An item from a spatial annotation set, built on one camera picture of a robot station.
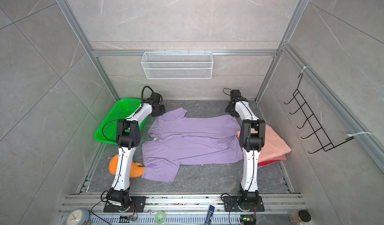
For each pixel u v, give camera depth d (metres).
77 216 0.67
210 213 0.69
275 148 0.83
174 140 0.97
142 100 0.82
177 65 1.01
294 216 0.66
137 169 0.80
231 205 0.73
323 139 0.64
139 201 0.75
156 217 0.70
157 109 0.90
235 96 0.84
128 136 0.65
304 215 0.64
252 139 0.60
